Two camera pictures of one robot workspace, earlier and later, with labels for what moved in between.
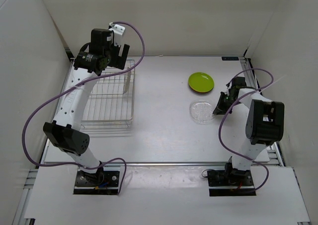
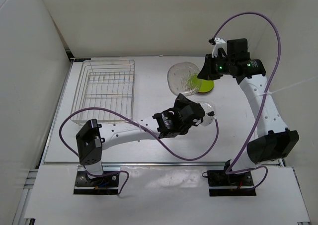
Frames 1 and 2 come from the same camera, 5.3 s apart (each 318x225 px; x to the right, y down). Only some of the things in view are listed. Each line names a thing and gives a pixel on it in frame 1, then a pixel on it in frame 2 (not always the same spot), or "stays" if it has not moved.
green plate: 201,82 stays
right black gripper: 220,109 to 207,73
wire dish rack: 111,106 stays
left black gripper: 119,61 to 181,100
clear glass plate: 127,81 to 182,79
